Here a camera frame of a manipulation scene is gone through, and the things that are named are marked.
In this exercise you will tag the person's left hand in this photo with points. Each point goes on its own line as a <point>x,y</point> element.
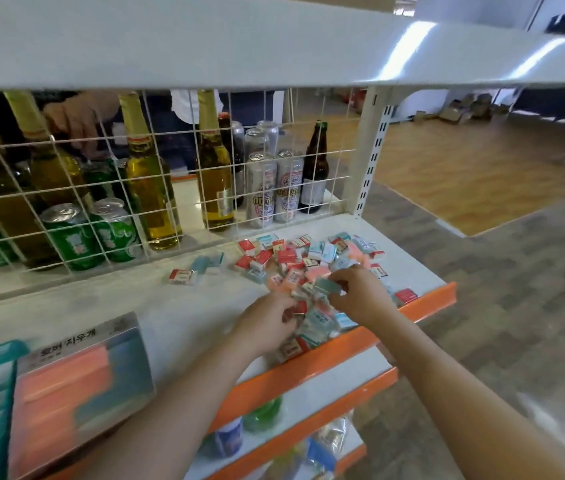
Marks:
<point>262,327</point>

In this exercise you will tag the person's right hand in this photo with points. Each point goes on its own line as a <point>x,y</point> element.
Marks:
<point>367,297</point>

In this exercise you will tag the person's left fingers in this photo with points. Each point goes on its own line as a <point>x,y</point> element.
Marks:
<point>293,310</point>

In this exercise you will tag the person's right fingers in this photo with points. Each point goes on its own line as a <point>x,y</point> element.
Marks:
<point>341,289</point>

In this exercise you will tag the red white small eraser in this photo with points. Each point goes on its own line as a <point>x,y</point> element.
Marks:
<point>301,307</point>

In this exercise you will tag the teal small eraser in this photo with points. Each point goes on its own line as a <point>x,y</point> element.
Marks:
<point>329,285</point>

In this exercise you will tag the person's left forearm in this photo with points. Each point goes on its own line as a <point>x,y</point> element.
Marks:
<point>172,419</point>

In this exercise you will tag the person's right forearm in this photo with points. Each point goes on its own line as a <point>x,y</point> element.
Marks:
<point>462,394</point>

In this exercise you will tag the pile of wrapped erasers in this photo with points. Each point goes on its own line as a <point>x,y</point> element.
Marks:
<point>307,267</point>

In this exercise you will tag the green plastic bottle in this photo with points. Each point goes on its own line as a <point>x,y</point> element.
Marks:
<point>263,414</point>

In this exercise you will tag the silver red beer can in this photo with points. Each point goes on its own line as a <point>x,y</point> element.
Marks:
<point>255,140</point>
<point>288,187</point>
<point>261,192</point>
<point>270,134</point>

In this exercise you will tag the brown beer bottle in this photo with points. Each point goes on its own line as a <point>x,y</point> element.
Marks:
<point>315,169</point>

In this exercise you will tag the clear plastic packet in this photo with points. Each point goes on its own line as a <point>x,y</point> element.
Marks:
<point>330,439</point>

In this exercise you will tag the white blue bottle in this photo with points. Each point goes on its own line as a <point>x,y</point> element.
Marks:
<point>228,437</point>

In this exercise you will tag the cardboard boxes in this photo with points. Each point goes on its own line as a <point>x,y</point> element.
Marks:
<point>465,108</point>

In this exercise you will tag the eraser display box clear lid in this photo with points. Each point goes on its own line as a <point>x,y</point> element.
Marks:
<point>80,389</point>

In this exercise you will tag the white metal shelf rack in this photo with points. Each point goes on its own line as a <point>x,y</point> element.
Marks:
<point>242,44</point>

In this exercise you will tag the dark furniture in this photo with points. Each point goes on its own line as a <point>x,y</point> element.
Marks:
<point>557,107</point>

